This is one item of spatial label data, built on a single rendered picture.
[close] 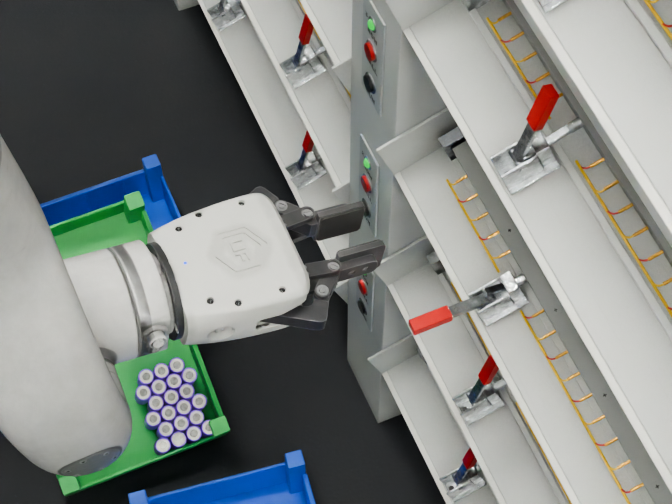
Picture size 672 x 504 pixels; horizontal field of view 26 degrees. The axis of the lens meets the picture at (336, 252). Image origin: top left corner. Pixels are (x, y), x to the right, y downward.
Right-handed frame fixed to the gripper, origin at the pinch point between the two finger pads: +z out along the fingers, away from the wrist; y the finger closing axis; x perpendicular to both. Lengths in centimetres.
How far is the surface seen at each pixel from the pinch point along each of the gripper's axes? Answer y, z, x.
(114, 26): 82, 10, 63
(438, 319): -5.7, 6.7, 6.4
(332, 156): 26.8, 14.6, 27.7
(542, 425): -16.5, 11.2, 8.2
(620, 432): -20.8, 14.5, 3.6
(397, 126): 10.6, 9.6, 1.9
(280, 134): 45, 18, 47
